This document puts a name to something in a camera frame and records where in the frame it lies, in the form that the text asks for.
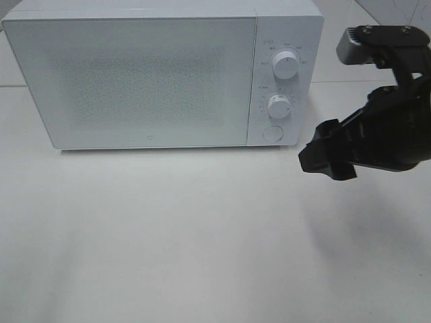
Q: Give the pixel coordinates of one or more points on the white timer knob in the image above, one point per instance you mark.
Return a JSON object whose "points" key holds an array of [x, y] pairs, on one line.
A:
{"points": [[279, 106]]}

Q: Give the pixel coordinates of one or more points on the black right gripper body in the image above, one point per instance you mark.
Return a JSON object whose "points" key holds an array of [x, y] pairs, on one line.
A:
{"points": [[391, 132]]}

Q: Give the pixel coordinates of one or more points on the round white door button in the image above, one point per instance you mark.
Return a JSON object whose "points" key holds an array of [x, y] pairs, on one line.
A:
{"points": [[273, 134]]}

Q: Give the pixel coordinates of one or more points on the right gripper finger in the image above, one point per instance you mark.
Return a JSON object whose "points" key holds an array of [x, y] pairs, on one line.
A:
{"points": [[327, 130]]}

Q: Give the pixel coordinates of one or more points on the upper white power knob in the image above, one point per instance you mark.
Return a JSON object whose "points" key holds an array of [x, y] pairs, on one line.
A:
{"points": [[285, 64]]}

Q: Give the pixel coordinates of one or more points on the white microwave door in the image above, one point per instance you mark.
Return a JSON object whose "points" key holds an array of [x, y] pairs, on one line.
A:
{"points": [[113, 84]]}

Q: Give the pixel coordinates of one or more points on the white microwave oven body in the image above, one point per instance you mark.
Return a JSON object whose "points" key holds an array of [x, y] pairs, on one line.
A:
{"points": [[280, 25]]}

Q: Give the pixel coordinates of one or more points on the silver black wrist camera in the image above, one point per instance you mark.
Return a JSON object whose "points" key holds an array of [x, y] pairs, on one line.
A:
{"points": [[358, 45]]}

